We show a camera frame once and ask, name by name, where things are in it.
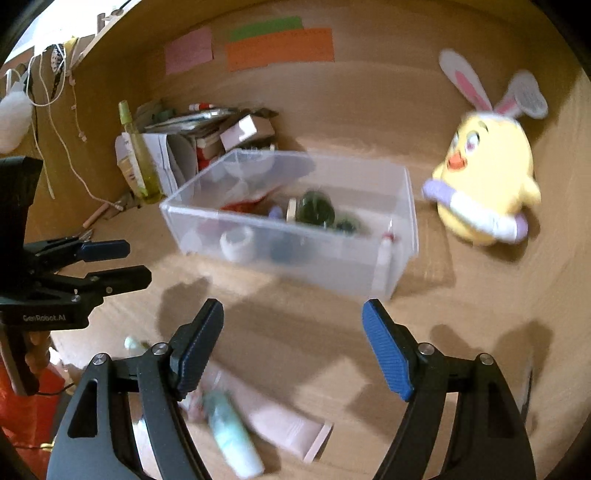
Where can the orange paper note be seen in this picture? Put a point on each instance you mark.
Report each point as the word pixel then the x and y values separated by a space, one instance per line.
pixel 281 50

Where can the person's left hand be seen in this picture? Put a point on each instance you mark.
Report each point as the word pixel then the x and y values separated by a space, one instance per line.
pixel 38 353

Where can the stack of booklets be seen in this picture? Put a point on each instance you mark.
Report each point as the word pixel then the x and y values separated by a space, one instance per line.
pixel 194 121

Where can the red boxes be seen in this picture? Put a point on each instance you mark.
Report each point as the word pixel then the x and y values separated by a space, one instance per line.
pixel 207 154

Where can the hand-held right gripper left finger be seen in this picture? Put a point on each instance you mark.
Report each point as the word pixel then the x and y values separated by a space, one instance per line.
pixel 198 351

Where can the dark green dropper bottle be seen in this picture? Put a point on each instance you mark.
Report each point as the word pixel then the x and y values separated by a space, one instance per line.
pixel 314 207

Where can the white green tube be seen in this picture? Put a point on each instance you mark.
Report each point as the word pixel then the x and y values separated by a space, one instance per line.
pixel 133 344

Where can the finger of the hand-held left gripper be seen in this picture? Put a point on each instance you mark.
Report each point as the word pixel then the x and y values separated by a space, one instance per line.
pixel 104 250
pixel 124 278

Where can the white tape roll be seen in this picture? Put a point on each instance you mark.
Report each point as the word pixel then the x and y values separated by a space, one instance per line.
pixel 236 244

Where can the white fluffy ball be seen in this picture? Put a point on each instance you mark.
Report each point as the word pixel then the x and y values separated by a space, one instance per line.
pixel 13 120

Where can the clear plastic bin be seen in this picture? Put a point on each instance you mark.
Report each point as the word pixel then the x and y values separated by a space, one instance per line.
pixel 286 254

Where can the folded white papers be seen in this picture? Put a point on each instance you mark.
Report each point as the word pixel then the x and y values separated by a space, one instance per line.
pixel 171 157

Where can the red packet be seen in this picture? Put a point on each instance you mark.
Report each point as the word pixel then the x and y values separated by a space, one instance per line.
pixel 244 204

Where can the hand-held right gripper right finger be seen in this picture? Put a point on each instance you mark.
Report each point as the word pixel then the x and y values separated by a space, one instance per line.
pixel 388 353

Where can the red garment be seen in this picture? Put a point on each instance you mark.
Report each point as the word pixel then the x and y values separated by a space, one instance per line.
pixel 23 415

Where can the pink tube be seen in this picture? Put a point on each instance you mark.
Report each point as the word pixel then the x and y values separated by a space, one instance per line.
pixel 286 422

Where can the pink paper note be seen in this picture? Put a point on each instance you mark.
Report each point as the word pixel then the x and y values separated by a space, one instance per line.
pixel 189 50

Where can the green paper note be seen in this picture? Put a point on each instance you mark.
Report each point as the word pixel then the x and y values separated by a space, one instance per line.
pixel 265 28

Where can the mint tube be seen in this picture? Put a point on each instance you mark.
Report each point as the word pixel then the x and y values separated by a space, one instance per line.
pixel 233 429

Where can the yellow-green spray bottle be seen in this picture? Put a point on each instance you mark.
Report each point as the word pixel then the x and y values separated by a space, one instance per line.
pixel 141 161

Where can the wooden stick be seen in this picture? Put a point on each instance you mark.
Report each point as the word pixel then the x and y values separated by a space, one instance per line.
pixel 96 214

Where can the red marker pen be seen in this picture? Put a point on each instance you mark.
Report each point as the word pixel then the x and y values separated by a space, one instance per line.
pixel 202 106

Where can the yellow chick plush toy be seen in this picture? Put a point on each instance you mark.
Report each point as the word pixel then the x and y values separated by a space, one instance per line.
pixel 489 180

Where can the white cardboard box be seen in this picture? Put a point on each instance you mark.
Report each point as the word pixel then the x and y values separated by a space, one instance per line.
pixel 242 130

